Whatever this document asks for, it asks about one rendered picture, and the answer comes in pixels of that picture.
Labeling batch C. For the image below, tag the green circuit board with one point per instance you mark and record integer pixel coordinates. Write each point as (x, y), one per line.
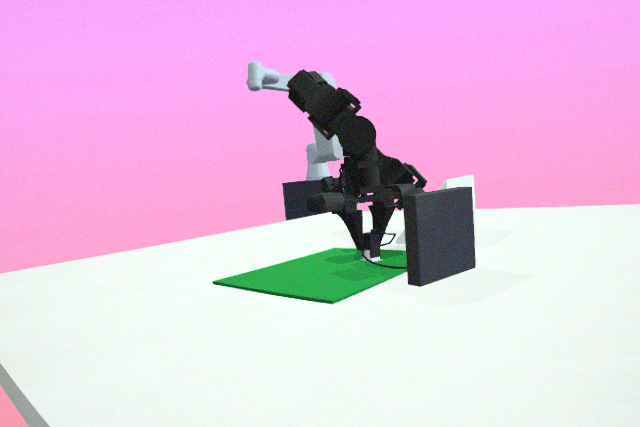
(328, 276)

